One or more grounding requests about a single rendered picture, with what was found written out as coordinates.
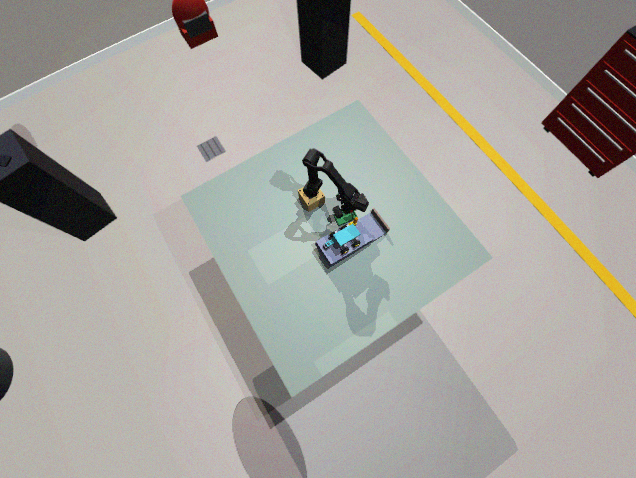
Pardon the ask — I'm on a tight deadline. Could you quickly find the small teal trolley with black wheels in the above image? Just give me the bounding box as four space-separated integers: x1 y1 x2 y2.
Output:
325 224 361 254

